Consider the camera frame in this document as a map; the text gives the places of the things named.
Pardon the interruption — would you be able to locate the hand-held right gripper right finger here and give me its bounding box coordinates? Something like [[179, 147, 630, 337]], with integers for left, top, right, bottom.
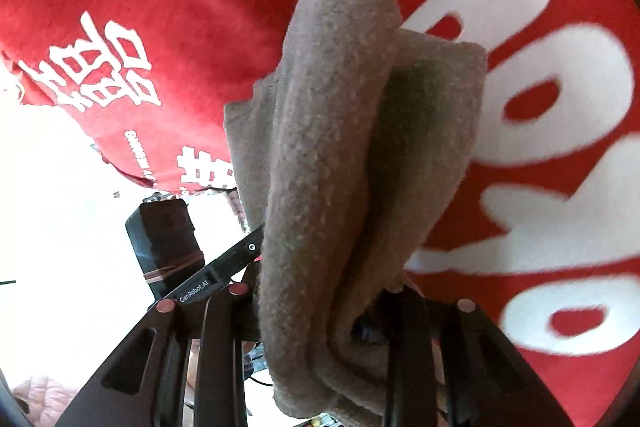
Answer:
[[359, 288, 576, 427]]

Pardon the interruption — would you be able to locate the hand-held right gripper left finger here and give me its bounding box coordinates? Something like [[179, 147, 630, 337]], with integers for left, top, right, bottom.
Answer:
[[52, 282, 262, 427]]

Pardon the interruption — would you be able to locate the grey knit garment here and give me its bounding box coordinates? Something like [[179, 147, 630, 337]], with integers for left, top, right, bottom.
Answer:
[[222, 0, 489, 427]]

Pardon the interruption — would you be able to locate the pink quilted cloth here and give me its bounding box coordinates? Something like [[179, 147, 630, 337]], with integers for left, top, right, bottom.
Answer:
[[11, 374, 83, 427]]

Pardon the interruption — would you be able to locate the red printed blanket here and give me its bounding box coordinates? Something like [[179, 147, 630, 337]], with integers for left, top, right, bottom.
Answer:
[[0, 0, 640, 427]]

